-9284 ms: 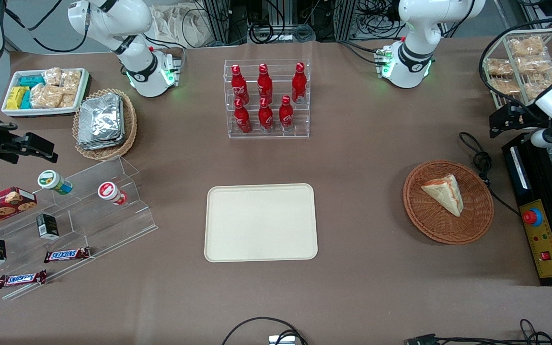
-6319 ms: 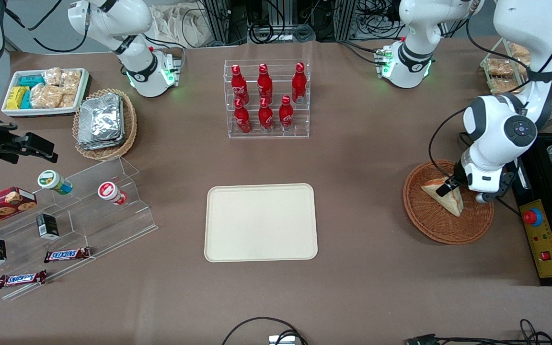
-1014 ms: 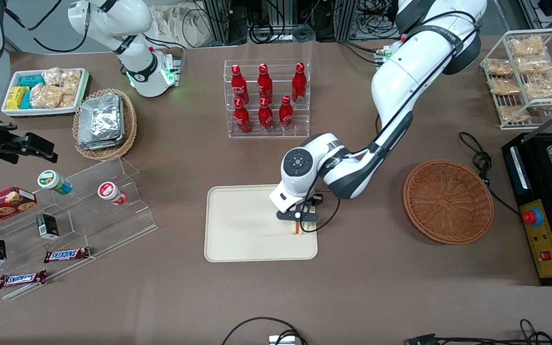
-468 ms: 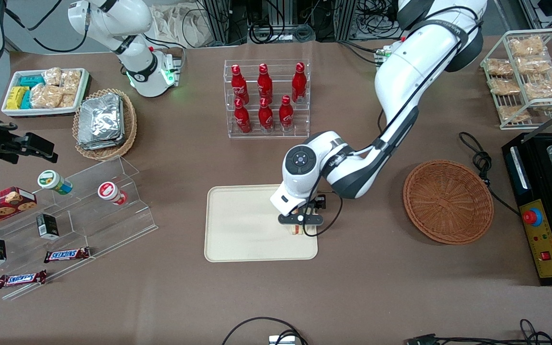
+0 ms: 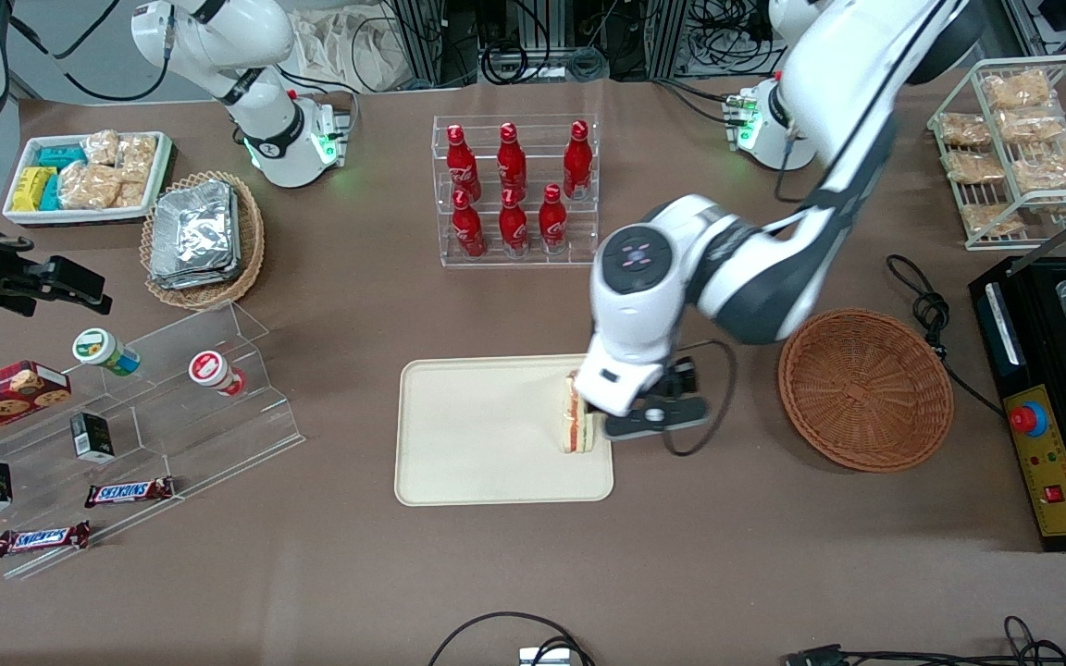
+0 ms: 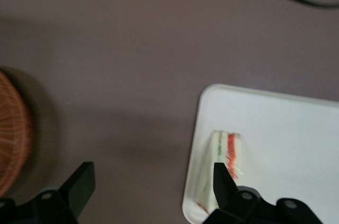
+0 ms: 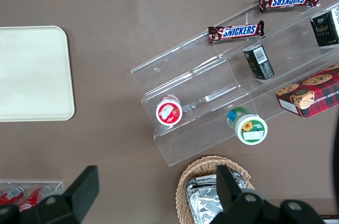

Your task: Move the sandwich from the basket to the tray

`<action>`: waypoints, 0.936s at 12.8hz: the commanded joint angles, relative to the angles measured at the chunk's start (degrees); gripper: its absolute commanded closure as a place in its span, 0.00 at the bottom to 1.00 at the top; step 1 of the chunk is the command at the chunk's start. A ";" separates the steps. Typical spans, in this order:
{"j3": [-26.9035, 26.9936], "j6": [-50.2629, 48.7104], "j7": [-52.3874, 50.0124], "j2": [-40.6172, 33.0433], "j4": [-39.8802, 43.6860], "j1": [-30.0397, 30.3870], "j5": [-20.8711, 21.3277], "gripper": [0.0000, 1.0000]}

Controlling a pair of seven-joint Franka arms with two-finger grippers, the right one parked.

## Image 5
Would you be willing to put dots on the yellow snack packet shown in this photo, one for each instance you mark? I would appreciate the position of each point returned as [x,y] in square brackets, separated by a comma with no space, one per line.
[31,190]

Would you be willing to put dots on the clear bag of rice crackers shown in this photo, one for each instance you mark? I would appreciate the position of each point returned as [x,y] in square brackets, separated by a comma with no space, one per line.
[130,194]
[137,157]
[89,187]
[101,146]

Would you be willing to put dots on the stack of foil containers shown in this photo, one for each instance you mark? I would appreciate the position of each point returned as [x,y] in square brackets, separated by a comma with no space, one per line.
[192,236]

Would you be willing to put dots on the small black barcode box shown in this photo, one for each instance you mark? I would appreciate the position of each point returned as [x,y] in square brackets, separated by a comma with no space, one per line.
[92,437]

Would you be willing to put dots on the small grey device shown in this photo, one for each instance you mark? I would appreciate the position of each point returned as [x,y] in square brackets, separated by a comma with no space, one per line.
[544,658]

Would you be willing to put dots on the red cola bottle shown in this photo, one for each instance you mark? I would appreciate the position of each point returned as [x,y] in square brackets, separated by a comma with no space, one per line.
[512,165]
[552,222]
[462,166]
[514,227]
[468,231]
[577,165]

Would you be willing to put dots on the clear bag of fried snacks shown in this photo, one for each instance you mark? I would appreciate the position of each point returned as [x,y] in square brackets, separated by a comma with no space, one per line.
[993,218]
[964,130]
[974,167]
[1016,89]
[1031,124]
[1051,174]

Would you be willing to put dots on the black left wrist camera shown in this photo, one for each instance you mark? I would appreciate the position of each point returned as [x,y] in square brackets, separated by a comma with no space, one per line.
[683,377]

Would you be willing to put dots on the teal snack packet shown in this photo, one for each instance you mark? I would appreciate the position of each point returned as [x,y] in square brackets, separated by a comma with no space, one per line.
[61,156]
[50,194]

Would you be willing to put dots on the clear acrylic bottle rack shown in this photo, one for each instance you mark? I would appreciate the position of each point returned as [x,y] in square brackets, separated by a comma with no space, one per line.
[533,261]

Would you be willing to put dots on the cream plastic serving tray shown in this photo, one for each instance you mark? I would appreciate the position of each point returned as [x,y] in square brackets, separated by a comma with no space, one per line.
[477,435]

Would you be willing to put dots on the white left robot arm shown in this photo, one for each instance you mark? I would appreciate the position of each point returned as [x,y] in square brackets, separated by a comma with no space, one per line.
[764,287]

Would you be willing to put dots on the brown Snickers bar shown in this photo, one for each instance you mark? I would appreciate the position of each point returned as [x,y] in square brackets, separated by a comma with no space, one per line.
[130,492]
[43,538]

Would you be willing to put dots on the clear acrylic step display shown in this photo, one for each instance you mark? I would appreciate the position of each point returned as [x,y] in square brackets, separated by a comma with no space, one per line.
[200,435]

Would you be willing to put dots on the red emergency stop button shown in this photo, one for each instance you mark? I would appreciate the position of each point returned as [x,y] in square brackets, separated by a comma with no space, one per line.
[1029,420]

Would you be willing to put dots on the white rectangular snack tray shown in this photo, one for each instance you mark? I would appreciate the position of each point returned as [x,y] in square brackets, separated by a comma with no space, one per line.
[80,217]

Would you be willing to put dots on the brown round wicker basket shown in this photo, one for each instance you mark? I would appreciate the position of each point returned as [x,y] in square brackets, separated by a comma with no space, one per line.
[866,388]

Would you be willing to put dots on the red lid yogurt cup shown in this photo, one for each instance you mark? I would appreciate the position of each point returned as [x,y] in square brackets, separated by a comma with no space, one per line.
[211,370]

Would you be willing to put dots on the green lid yogurt cup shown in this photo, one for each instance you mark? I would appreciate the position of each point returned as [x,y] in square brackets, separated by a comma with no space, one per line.
[98,349]

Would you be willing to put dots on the black appliance with yellow panel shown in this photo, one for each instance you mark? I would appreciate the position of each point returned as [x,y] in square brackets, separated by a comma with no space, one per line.
[1005,314]

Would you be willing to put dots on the light oval wicker basket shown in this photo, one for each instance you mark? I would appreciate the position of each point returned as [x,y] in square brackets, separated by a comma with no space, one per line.
[251,240]

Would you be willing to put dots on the beige cloth bag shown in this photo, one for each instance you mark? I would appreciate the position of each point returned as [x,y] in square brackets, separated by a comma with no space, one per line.
[348,51]

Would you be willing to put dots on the triangle sandwich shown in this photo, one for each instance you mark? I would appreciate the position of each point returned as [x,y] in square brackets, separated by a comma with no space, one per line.
[576,430]

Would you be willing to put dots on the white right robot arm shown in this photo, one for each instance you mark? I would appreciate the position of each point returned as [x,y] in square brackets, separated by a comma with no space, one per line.
[265,55]

